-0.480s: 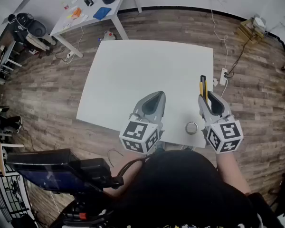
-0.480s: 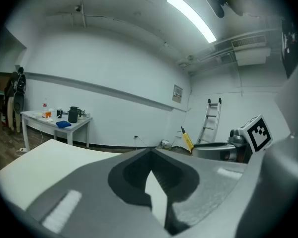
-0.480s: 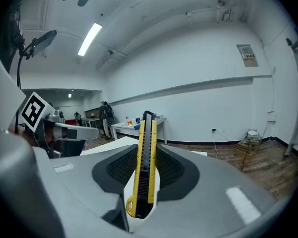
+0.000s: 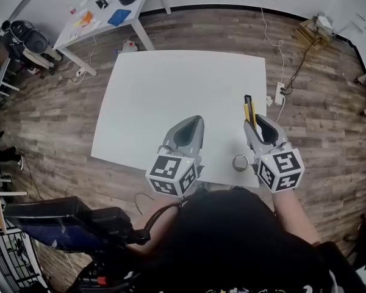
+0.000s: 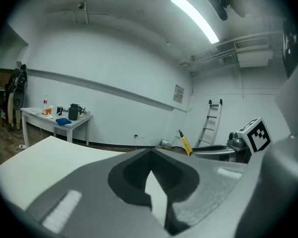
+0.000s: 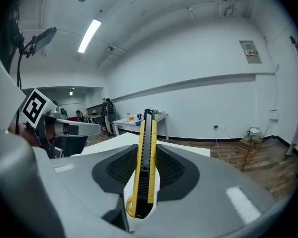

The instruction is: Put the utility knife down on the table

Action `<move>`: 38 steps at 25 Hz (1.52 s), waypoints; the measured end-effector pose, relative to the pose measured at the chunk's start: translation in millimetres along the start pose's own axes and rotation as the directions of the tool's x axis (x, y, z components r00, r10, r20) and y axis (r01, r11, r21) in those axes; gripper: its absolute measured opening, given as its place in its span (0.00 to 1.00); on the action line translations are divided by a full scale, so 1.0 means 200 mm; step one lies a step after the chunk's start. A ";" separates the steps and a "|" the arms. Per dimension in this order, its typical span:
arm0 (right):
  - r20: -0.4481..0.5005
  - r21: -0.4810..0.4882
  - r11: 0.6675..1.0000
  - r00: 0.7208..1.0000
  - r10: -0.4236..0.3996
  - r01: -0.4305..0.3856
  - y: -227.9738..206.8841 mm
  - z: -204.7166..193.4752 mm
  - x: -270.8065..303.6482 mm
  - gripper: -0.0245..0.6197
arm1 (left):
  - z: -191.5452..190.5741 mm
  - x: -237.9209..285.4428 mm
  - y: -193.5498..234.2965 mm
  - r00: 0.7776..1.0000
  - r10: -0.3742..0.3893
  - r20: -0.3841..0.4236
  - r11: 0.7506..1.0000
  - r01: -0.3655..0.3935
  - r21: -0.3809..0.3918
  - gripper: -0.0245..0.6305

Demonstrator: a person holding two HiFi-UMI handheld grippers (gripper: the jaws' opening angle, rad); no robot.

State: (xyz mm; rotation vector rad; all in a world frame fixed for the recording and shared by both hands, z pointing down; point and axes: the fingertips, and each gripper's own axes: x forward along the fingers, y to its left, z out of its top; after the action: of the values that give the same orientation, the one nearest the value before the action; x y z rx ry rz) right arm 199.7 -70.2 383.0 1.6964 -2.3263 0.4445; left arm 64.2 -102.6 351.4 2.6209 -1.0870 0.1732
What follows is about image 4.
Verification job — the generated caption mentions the person's left forearm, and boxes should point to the person's left forearm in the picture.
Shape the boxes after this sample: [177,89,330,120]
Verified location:
[126,198,184,256]

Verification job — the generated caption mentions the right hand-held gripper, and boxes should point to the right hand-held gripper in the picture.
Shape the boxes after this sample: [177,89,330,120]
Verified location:
[243,114,305,194]

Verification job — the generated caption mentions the yellow black utility knife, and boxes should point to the yellow black utility knife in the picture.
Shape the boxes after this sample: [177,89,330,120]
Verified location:
[243,94,257,131]

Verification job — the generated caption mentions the white plastic jug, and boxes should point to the white plastic jug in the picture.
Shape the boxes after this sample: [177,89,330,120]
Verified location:
[121,40,139,54]

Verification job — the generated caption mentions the silver round tape roll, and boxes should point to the silver round tape roll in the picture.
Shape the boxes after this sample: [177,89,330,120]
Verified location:
[232,154,249,172]

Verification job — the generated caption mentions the wooden crate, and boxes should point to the wooden crate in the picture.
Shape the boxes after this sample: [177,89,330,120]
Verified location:
[295,15,334,50]

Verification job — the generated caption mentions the black flat box device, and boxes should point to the black flat box device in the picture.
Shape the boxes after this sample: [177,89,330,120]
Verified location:
[4,196,151,253]

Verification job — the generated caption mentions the black cable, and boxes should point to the black cable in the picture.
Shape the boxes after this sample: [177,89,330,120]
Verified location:
[282,38,317,96]

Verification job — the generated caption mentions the black wire rack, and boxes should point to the black wire rack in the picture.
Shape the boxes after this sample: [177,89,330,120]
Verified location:
[0,209,45,293]

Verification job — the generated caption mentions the orange plastic item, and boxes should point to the orange plastic item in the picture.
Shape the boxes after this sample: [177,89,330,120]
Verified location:
[78,10,94,27]

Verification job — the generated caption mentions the white cable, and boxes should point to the white cable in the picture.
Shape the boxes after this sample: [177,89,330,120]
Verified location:
[260,7,286,85]

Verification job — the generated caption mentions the black chair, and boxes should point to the black chair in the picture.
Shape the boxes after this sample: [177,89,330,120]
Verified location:
[1,19,63,74]

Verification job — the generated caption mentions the white side table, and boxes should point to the white side table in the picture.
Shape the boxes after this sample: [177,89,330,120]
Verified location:
[53,0,172,76]

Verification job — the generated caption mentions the blue cloth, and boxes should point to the blue cloth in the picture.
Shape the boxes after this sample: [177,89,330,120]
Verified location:
[107,9,132,27]

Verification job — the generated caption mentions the person's right forearm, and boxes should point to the person's right forearm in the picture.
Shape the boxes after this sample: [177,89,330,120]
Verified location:
[271,187,323,247]

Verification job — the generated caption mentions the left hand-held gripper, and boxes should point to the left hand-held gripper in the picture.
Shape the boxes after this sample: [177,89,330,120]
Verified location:
[145,115,206,198]

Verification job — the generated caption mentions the person's black shirt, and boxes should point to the person's black shirt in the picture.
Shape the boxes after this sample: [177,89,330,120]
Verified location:
[134,187,366,293]

